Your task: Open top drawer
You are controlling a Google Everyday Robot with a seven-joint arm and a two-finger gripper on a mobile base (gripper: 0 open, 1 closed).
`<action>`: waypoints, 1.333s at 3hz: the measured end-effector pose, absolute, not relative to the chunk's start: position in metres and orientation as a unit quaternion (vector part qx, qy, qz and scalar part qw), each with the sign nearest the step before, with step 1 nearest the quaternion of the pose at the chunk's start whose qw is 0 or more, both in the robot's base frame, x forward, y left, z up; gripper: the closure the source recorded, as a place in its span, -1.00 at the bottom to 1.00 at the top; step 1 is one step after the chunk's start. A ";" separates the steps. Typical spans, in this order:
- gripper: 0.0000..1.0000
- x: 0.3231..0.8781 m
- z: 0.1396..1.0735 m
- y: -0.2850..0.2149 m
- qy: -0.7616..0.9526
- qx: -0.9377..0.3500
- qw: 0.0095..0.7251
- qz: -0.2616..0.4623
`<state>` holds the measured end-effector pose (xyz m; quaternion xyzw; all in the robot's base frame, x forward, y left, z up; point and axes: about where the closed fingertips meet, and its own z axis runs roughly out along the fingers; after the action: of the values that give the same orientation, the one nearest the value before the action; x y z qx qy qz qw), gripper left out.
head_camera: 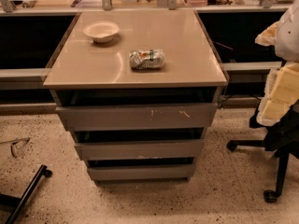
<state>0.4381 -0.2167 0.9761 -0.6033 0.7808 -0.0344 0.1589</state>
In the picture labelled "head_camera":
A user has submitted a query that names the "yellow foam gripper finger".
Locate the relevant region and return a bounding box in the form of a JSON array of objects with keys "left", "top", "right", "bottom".
[
  {"left": 255, "top": 21, "right": 278, "bottom": 47},
  {"left": 256, "top": 63, "right": 299, "bottom": 126}
]

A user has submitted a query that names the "grey top drawer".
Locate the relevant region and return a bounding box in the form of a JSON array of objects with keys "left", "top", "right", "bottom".
[{"left": 57, "top": 103, "right": 217, "bottom": 132}]

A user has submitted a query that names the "grey drawer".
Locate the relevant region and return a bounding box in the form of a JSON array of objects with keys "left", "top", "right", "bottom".
[
  {"left": 57, "top": 103, "right": 217, "bottom": 132},
  {"left": 88, "top": 164, "right": 195, "bottom": 181},
  {"left": 75, "top": 140, "right": 203, "bottom": 161}
]

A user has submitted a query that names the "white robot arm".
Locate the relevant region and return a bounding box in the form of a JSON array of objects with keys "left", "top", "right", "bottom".
[{"left": 255, "top": 0, "right": 299, "bottom": 126}]

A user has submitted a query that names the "grey middle drawer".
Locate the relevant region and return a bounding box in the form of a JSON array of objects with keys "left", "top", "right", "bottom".
[{"left": 75, "top": 140, "right": 203, "bottom": 161}]

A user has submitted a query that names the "grey drawer cabinet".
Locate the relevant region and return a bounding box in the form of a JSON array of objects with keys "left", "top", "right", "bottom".
[{"left": 42, "top": 8, "right": 228, "bottom": 187}]

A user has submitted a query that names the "grey bottom drawer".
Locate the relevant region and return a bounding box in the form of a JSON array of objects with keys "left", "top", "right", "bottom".
[{"left": 88, "top": 164, "right": 195, "bottom": 181}]

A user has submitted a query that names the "black office chair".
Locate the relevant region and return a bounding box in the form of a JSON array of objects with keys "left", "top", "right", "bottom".
[{"left": 226, "top": 105, "right": 299, "bottom": 203}]

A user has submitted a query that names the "crumpled chip bag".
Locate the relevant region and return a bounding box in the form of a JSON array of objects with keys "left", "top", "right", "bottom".
[{"left": 129, "top": 49, "right": 164, "bottom": 70}]

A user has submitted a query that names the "white paper bowl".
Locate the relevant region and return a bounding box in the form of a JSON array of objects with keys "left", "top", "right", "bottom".
[{"left": 83, "top": 21, "right": 120, "bottom": 43}]

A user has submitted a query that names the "black metal stand leg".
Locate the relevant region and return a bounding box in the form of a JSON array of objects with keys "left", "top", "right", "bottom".
[{"left": 0, "top": 164, "right": 52, "bottom": 224}]

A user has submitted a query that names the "thin cable on floor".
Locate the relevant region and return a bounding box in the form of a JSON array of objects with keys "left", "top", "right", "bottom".
[{"left": 0, "top": 136, "right": 31, "bottom": 159}]

